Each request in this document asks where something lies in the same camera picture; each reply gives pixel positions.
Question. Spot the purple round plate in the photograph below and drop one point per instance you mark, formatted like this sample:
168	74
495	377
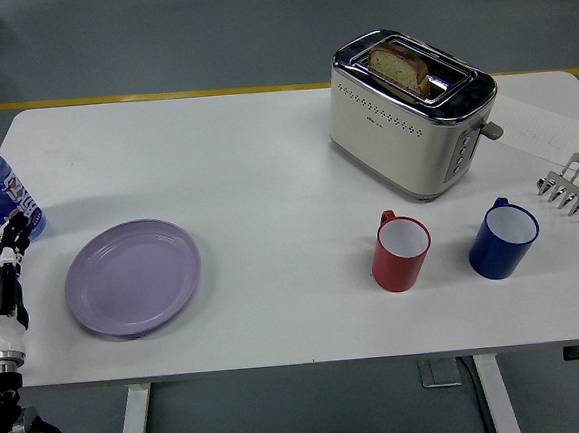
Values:
134	279

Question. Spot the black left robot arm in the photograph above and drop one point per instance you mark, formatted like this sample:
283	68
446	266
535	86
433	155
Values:
2	394

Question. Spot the white table leg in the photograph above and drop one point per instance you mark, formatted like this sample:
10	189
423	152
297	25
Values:
499	400
133	429

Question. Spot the red enamel mug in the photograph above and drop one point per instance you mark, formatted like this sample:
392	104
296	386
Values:
396	270

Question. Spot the cream chrome toaster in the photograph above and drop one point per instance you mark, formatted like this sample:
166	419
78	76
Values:
389	138

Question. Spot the grey floor outlet box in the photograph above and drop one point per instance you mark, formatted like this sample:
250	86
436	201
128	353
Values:
439	372

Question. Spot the brown bread slice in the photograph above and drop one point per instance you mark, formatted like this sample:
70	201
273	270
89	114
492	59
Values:
398	65

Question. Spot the blue enamel mug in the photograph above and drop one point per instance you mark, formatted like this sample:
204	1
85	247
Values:
496	258

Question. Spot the white paper sheet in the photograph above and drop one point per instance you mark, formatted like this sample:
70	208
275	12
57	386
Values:
543	128

